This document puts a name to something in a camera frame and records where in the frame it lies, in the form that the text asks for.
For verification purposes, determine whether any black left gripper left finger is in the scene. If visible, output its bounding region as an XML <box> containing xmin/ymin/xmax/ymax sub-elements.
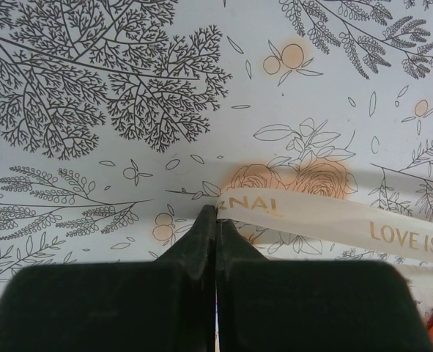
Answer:
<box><xmin>0</xmin><ymin>204</ymin><xmax>217</xmax><ymax>352</ymax></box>

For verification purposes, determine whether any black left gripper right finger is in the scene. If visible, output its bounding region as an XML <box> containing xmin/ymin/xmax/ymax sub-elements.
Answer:
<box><xmin>216</xmin><ymin>219</ymin><xmax>433</xmax><ymax>352</ymax></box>

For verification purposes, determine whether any cream ribbon with gold print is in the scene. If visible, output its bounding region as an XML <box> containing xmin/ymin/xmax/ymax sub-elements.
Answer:
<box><xmin>215</xmin><ymin>186</ymin><xmax>433</xmax><ymax>312</ymax></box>

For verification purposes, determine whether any floral patterned tablecloth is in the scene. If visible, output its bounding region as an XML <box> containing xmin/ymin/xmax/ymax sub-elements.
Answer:
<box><xmin>0</xmin><ymin>0</ymin><xmax>433</xmax><ymax>305</ymax></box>

